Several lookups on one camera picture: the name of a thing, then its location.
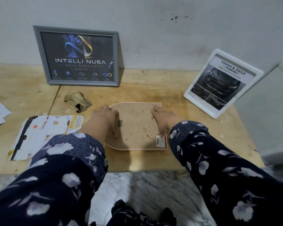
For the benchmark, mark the pale paper sheet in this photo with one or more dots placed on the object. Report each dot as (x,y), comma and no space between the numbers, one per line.
(45,131)

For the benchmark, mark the white cabinet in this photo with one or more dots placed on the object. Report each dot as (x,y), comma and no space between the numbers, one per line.
(263,120)

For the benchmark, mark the arched brown backing board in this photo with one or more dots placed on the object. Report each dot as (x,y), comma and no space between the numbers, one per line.
(136,124)

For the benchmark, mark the person's right hand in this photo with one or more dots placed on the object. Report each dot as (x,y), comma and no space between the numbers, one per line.
(166,120)

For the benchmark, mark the pink arched picture frame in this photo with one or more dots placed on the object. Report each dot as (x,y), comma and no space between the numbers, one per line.
(136,150)

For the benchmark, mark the person's left forearm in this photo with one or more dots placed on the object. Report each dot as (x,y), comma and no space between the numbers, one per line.
(49,181)

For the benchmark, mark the person's dark floral dress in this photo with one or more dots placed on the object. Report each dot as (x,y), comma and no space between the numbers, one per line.
(132,217)

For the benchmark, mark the brown wiping cloth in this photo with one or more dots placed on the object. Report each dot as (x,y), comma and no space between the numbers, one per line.
(76,102)

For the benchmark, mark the grey picture frame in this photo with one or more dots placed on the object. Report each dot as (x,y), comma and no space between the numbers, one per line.
(36,56)

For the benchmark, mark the person's right forearm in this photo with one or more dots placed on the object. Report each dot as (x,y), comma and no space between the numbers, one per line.
(226,174)

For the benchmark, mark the person's left hand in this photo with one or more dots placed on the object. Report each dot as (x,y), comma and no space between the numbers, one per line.
(108,115)

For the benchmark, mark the white logo print sheet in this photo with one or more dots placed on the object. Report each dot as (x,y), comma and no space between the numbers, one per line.
(2,109)

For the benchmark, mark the white picture frame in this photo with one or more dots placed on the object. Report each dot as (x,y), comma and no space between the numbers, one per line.
(188,95)

